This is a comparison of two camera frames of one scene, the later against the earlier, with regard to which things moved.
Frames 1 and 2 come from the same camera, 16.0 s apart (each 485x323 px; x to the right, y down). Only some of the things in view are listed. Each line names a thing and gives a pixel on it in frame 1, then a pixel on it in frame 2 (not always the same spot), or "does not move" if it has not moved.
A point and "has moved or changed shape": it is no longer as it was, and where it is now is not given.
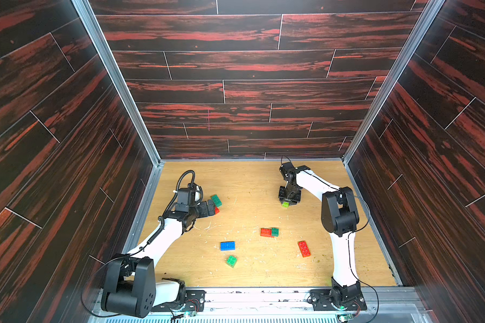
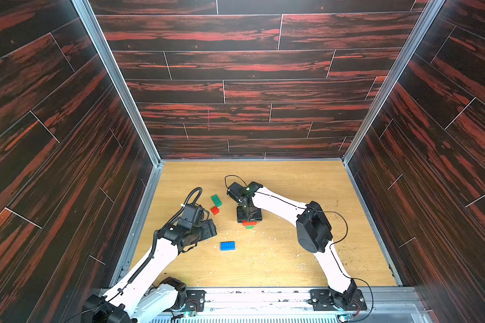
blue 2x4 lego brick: (228, 246) does not move
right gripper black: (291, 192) -> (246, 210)
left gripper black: (204, 212) -> (209, 228)
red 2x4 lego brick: (304, 249) has moved or changed shape
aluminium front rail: (283, 305) does not move
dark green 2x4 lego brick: (216, 200) does not move
